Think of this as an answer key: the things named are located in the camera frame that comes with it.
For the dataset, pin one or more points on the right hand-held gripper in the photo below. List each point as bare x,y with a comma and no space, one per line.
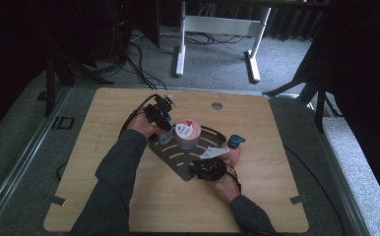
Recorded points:
209,168

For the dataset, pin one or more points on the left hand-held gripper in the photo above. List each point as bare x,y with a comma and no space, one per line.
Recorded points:
158,113

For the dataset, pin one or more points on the dark grey fan-shaped rack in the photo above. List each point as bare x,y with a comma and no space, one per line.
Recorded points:
178,160

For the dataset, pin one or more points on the pink jar with white lid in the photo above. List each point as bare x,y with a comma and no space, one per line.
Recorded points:
187,134

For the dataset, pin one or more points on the person's left hand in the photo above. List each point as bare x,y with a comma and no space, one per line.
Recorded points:
140,126

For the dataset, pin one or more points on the person's right hand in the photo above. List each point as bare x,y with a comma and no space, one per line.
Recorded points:
229,187

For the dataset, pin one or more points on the grey round table grommet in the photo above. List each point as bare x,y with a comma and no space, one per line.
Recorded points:
217,106

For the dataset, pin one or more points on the black computer tower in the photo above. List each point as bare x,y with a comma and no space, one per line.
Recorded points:
120,29

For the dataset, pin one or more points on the black upright panel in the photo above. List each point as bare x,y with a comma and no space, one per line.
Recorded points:
147,19

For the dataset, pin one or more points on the grey tape strip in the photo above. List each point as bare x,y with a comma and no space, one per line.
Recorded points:
299,199
55,200

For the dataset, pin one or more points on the black tripod stand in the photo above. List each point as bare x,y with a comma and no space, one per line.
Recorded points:
50,85

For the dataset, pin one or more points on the black angled stand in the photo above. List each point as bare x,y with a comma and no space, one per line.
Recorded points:
319,105

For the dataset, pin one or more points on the dark curtain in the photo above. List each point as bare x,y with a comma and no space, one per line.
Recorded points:
368,82
7,49

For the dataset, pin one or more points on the white desk frame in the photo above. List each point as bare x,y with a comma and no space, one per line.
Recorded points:
221,24

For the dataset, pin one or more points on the metal frame rail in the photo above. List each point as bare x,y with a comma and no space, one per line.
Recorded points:
342,193
24,154

